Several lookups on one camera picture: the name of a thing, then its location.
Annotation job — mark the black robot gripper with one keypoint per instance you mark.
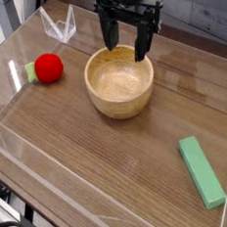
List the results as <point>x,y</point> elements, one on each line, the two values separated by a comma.
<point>126,11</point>

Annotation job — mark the red felt fruit green leaf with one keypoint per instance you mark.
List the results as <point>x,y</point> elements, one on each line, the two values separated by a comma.
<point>47,68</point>

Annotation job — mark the light wooden bowl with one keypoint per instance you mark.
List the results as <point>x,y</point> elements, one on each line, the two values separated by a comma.
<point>118,86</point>

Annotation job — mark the green rectangular block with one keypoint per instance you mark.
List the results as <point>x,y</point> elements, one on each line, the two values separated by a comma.
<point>202,173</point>

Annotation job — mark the clear acrylic corner bracket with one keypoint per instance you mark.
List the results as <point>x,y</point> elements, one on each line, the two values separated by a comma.
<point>62,31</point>

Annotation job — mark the clear acrylic enclosure wall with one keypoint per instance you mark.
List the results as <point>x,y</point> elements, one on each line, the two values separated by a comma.
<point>79,168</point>

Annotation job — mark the grey post behind table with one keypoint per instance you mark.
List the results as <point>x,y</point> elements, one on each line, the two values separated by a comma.
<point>9,19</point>

